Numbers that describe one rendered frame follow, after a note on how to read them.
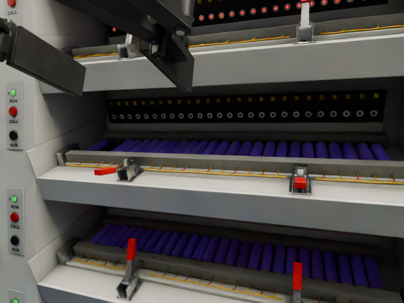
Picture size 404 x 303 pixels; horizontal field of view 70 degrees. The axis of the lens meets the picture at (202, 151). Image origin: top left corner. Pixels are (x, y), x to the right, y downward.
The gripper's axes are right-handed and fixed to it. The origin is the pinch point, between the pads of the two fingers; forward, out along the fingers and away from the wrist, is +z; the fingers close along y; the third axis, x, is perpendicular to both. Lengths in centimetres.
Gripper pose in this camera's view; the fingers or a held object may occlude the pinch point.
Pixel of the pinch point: (117, 69)
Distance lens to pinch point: 25.6
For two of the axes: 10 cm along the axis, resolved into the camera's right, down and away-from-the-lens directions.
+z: 3.2, 1.7, 9.3
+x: 0.8, -9.9, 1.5
